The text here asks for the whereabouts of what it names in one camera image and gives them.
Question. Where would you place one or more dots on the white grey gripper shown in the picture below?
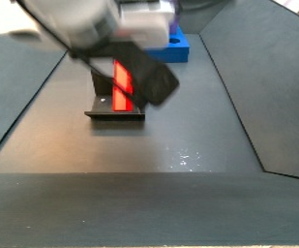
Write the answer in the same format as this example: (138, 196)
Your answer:
(121, 30)

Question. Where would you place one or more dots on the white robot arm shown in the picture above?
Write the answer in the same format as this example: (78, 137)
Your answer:
(38, 22)

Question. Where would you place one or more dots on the purple rounded triangle block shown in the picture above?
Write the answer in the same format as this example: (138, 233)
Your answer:
(174, 23)

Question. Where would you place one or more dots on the blue shape sorter base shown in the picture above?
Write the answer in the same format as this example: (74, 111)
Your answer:
(177, 51)

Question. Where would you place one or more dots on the dark grey curved holder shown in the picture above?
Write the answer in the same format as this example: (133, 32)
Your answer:
(111, 106)

